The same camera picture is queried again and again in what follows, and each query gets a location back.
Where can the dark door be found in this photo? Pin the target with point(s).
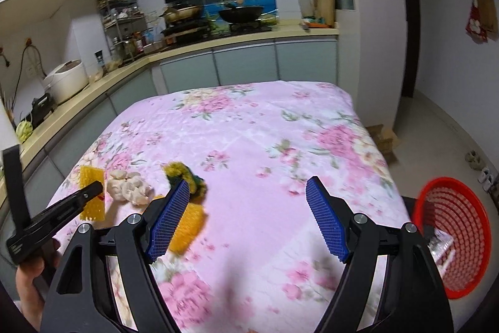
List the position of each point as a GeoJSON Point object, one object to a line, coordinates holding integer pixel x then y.
{"type": "Point", "coordinates": [405, 24]}

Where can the white foam net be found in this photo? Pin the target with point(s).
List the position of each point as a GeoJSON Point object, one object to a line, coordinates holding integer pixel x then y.
{"type": "Point", "coordinates": [128, 188]}

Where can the black capped seasoning bottle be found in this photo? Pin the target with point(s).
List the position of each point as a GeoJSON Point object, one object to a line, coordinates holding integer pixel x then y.
{"type": "Point", "coordinates": [99, 60]}

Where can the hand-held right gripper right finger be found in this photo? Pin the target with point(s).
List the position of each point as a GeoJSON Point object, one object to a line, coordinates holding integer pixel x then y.
{"type": "Point", "coordinates": [327, 220]}

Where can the brown hanging bag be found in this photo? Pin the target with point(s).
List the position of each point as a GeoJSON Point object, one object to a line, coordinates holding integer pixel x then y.
{"type": "Point", "coordinates": [487, 11]}

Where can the green slipper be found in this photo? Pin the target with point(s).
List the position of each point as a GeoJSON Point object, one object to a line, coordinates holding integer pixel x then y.
{"type": "Point", "coordinates": [474, 160]}

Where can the black wok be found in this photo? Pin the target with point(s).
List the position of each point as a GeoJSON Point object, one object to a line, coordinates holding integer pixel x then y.
{"type": "Point", "coordinates": [241, 15]}

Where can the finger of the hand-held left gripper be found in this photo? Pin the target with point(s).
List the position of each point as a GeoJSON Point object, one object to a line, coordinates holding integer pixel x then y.
{"type": "Point", "coordinates": [74, 200]}

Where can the green cabbage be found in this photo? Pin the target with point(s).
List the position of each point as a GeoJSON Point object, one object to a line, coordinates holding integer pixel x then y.
{"type": "Point", "coordinates": [23, 131]}

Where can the small yellow foam net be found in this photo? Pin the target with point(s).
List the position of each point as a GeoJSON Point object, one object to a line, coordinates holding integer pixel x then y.
{"type": "Point", "coordinates": [191, 227]}

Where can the pan with lid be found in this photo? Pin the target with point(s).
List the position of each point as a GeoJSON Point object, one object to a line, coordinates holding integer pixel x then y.
{"type": "Point", "coordinates": [181, 14]}

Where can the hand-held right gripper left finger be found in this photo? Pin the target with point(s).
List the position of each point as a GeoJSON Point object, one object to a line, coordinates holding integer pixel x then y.
{"type": "Point", "coordinates": [169, 220]}

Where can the kitchen counter with grey cabinets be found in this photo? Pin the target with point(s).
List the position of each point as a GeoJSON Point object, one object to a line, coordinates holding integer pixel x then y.
{"type": "Point", "coordinates": [241, 64]}

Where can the red plastic basket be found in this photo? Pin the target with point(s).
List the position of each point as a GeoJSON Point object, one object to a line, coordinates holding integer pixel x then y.
{"type": "Point", "coordinates": [467, 239]}

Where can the cardboard box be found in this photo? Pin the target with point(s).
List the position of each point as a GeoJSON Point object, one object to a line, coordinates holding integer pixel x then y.
{"type": "Point", "coordinates": [384, 143]}

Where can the pink floral blanket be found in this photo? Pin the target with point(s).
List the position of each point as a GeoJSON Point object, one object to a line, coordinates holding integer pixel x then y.
{"type": "Point", "coordinates": [253, 145]}

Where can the white shoe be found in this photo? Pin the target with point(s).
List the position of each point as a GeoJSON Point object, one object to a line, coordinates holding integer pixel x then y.
{"type": "Point", "coordinates": [485, 174]}

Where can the person's left hand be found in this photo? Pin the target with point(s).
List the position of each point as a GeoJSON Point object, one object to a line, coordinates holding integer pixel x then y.
{"type": "Point", "coordinates": [27, 290]}

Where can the white rice cooker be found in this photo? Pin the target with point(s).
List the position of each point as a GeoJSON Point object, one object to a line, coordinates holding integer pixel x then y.
{"type": "Point", "coordinates": [66, 83]}

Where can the white plastic bottle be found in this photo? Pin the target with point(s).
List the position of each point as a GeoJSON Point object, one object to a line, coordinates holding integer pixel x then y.
{"type": "Point", "coordinates": [306, 5]}

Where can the black induction cooker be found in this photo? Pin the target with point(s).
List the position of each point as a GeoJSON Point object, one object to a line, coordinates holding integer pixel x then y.
{"type": "Point", "coordinates": [187, 29]}

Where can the gas stove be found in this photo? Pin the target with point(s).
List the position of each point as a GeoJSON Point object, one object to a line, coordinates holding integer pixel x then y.
{"type": "Point", "coordinates": [249, 27]}

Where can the metal spice rack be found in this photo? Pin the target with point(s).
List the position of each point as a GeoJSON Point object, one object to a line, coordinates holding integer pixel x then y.
{"type": "Point", "coordinates": [121, 28]}

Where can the large yellow foam net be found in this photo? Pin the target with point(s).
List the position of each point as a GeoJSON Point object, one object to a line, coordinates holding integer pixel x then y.
{"type": "Point", "coordinates": [87, 177]}

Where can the clear plastic wrapper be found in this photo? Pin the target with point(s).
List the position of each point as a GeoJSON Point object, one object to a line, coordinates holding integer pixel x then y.
{"type": "Point", "coordinates": [440, 251]}

